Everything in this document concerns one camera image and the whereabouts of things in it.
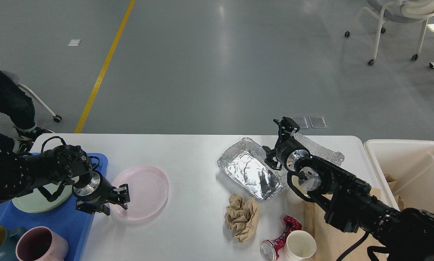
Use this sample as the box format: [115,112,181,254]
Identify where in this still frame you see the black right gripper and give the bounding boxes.
[262,117,311,171]

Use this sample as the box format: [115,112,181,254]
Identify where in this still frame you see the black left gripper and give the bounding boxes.
[72,171,130,216]

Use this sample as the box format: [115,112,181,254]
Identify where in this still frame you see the pink plate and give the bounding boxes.
[110,165,169,221]

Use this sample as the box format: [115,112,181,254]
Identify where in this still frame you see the pink mug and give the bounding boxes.
[15,226,68,261]

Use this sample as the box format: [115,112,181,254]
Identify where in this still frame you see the blue HOME mug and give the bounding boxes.
[0,225,27,261]

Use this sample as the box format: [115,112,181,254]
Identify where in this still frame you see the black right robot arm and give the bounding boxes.
[263,117,434,261]

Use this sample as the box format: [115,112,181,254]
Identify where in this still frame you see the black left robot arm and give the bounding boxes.
[0,137,130,215]

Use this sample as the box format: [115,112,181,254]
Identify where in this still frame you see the blue plastic tray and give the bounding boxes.
[0,153,109,261]

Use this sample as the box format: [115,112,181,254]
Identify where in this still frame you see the aluminium foil tray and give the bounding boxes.
[217,133,345,200]

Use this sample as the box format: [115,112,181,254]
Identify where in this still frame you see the green plate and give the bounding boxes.
[12,186,72,213]

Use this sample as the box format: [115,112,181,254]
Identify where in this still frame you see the crumpled brown paper ball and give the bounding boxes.
[224,194,260,243]

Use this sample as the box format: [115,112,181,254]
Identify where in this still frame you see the white chair on left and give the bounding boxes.
[2,71,62,123]

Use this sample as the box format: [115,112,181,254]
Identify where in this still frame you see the white paper cup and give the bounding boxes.
[282,230,317,261]

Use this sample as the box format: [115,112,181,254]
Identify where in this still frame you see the crushed red soda can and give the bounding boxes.
[260,215,302,261]

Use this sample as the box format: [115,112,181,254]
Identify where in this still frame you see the brown paper bag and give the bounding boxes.
[303,188,384,261]

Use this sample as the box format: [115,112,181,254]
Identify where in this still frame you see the seated person in black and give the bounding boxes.
[0,71,53,153]

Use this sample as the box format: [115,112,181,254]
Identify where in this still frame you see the white plastic bin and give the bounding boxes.
[364,139,434,213]

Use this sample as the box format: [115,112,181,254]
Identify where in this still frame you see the white office chair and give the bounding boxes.
[344,0,434,66]

